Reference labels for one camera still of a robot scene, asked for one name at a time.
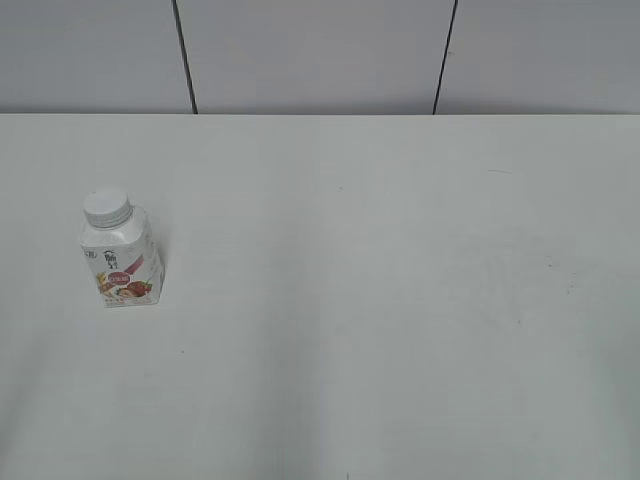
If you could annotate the white strawberry yogurt bottle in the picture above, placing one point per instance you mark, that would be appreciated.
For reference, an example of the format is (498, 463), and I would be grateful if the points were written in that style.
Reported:
(125, 261)

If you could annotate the white ribbed bottle cap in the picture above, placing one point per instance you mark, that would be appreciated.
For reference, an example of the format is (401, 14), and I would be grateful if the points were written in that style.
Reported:
(107, 208)

